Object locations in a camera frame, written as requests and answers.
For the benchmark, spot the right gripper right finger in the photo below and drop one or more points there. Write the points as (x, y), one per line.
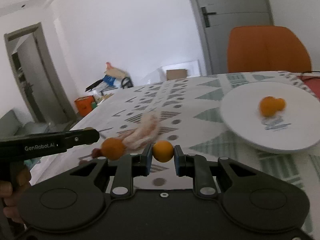
(197, 168)

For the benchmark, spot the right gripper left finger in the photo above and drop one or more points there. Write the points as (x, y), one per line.
(129, 167)

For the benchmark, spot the large orange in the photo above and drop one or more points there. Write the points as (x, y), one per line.
(113, 148)

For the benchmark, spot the dark red lychee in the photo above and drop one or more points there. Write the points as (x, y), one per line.
(96, 153)

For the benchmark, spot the large peeled pomelo segment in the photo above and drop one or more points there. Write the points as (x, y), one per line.
(145, 133)

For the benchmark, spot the small orange kumquat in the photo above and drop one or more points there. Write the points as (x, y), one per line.
(280, 104)

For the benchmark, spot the left hand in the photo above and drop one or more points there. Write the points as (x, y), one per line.
(11, 197)

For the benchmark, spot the patterned white tablecloth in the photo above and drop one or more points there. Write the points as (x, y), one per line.
(190, 117)

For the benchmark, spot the orange box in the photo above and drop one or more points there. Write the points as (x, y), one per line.
(84, 105)

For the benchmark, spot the black cart with clutter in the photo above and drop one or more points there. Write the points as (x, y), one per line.
(108, 83)

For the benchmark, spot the brown cardboard box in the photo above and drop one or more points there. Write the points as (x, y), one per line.
(174, 74)

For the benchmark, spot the brown paper bag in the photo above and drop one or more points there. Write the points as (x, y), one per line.
(114, 72)

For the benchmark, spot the white foam board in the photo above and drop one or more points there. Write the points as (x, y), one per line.
(192, 67)

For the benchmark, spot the white round plate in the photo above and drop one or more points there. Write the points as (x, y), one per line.
(292, 130)

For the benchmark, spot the orange chair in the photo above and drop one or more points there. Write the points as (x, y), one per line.
(266, 48)

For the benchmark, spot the red patterned mat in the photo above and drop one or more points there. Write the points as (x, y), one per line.
(312, 81)

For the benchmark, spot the grey door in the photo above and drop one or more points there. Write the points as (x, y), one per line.
(230, 14)

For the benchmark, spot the grey open doorway frame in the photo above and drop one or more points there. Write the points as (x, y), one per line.
(37, 79)

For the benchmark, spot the black door handle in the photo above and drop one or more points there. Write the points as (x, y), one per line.
(206, 16)

